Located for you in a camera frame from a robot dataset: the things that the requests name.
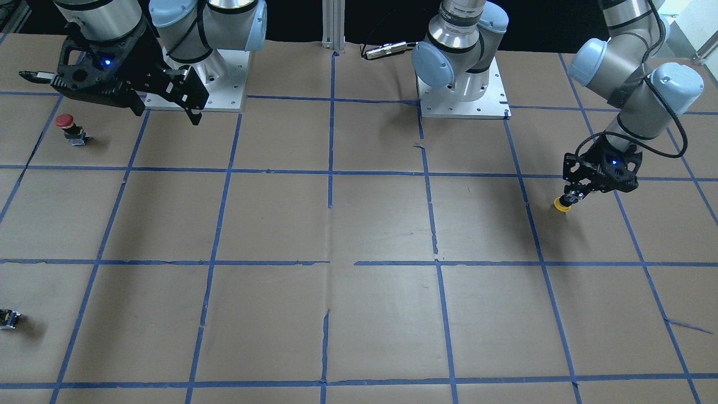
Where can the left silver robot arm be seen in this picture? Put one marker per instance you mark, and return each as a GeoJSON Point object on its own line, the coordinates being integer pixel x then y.
{"type": "Point", "coordinates": [455, 56]}

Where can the brown paper table cover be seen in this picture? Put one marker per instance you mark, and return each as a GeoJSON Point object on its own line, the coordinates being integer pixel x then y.
{"type": "Point", "coordinates": [329, 244]}

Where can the silver cable connector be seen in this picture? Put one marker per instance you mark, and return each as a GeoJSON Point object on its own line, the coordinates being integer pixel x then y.
{"type": "Point", "coordinates": [387, 50]}

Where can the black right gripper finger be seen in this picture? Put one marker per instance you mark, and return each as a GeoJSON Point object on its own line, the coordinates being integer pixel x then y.
{"type": "Point", "coordinates": [187, 90]}
{"type": "Point", "coordinates": [127, 97]}

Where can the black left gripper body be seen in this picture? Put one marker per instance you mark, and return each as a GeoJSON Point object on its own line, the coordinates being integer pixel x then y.
{"type": "Point", "coordinates": [574, 194]}

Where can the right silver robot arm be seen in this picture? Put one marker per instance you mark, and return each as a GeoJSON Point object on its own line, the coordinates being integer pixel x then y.
{"type": "Point", "coordinates": [190, 33]}

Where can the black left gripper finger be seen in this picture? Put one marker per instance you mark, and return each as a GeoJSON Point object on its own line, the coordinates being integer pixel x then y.
{"type": "Point", "coordinates": [570, 197]}

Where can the aluminium frame post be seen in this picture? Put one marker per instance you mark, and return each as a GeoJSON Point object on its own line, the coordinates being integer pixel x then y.
{"type": "Point", "coordinates": [333, 25]}

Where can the red emergency stop button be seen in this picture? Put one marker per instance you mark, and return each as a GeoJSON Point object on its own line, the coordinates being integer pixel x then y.
{"type": "Point", "coordinates": [72, 132]}

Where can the yellow push button switch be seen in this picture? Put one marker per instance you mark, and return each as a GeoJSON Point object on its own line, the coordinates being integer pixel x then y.
{"type": "Point", "coordinates": [558, 204]}

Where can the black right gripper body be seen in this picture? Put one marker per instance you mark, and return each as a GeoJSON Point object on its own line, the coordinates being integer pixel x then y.
{"type": "Point", "coordinates": [147, 63]}

